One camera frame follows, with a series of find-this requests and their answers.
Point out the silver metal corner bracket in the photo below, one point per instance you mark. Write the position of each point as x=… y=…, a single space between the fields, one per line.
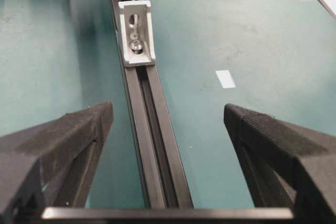
x=135 y=22

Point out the silver button head screw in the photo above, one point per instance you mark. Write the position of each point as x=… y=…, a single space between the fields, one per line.
x=137 y=46

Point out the white tape label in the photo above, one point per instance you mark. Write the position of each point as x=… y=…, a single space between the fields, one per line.
x=226 y=79

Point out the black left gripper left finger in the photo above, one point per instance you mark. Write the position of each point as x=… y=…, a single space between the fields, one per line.
x=53 y=164

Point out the black aluminium extrusion rail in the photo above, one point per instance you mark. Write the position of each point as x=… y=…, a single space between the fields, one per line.
x=163 y=179

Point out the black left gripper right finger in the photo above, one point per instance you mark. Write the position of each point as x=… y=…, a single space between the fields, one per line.
x=284 y=164

